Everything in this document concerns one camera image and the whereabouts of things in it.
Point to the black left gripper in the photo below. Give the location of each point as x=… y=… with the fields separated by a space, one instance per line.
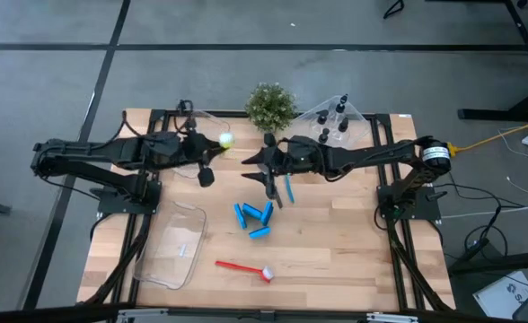
x=190 y=148

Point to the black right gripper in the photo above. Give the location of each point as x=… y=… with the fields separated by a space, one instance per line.
x=300 y=157

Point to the yellow-green dish brush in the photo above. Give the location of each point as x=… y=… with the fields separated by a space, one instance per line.
x=226 y=140

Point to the blue kitchen sponge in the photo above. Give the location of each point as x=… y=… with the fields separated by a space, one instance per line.
x=252 y=211
x=240 y=216
x=267 y=213
x=260 y=233

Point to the clear soap bottle black pump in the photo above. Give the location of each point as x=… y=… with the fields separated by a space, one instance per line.
x=341 y=105
x=343 y=124
x=321 y=117
x=323 y=134

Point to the clear plastic bin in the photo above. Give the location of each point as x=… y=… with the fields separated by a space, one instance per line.
x=358 y=121
x=169 y=242
x=214 y=121

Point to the red dish brush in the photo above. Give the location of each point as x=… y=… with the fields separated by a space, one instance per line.
x=267 y=273

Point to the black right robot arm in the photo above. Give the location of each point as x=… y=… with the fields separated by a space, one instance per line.
x=381 y=154

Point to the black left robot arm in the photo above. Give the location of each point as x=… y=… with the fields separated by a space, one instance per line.
x=89 y=150

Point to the small green potted plant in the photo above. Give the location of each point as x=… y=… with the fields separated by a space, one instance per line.
x=270 y=107

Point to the white sticker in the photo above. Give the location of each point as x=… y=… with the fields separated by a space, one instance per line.
x=404 y=116

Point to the black table leg bar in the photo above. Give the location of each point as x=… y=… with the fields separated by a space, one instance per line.
x=506 y=261

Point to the white printed box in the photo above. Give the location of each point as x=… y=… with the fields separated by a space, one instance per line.
x=502 y=296

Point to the black aluminium rig frame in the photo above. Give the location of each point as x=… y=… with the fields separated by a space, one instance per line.
x=160 y=115

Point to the silver frame bracket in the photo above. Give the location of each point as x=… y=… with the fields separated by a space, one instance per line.
x=392 y=318
x=143 y=312

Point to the black desk leg frame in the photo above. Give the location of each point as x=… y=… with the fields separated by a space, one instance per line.
x=493 y=114

